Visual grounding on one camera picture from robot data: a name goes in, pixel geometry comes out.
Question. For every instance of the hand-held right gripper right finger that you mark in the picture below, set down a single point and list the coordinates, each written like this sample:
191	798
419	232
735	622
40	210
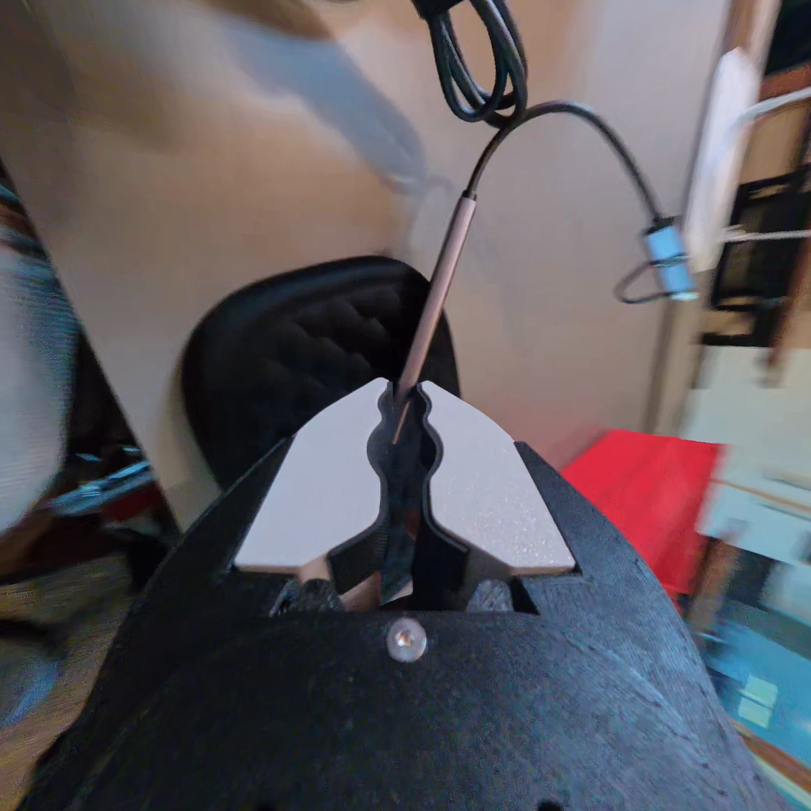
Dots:
494	500

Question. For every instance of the black quilted foam pad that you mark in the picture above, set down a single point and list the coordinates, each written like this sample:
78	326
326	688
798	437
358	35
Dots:
285	342

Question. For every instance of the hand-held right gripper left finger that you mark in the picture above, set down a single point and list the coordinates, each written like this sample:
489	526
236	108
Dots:
304	494

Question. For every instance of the red plastic bin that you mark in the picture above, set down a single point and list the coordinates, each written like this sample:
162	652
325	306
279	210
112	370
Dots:
640	494

